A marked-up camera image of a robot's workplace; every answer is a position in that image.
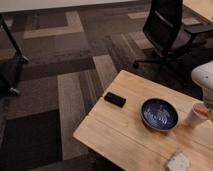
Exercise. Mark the black office chair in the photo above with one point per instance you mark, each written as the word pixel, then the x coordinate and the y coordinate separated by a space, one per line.
pixel 164 30

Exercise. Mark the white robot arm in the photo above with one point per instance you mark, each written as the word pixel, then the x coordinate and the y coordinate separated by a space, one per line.
pixel 202 75

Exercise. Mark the dark blue patterned bowl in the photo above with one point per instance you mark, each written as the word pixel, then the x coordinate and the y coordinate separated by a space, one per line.
pixel 159 114

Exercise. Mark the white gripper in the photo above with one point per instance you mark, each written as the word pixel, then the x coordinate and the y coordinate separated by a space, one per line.
pixel 208 98

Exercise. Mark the wooden desk corner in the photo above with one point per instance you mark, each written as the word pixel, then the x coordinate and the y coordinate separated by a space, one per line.
pixel 203 8

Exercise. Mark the white ceramic cup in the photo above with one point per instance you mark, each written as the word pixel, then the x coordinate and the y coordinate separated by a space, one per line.
pixel 193 118

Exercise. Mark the black rectangular device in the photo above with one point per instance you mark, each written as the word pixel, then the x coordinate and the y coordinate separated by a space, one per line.
pixel 115 99

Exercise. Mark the grey white sponge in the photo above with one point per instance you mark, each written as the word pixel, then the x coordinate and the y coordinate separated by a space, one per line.
pixel 178 162

